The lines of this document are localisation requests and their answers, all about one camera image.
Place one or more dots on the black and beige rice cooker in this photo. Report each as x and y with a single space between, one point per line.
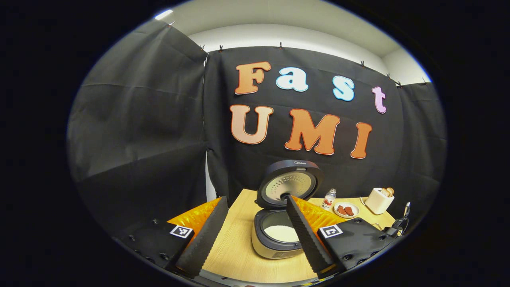
275 247

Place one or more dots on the small clear bottle red label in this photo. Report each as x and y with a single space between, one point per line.
328 201

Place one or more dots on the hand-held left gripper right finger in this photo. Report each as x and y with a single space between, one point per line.
306 239

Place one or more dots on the white toaster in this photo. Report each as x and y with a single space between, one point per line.
376 203

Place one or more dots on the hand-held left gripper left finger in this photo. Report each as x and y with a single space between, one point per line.
209 239

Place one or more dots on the red meat piece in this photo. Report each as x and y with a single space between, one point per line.
341 210
349 211

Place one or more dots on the white round plate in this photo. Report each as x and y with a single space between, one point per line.
338 213

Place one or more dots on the black backdrop cloth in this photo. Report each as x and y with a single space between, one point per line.
139 119

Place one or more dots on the white rice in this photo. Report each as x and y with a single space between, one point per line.
281 234

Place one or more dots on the ceiling light panel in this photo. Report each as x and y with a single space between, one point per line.
163 14

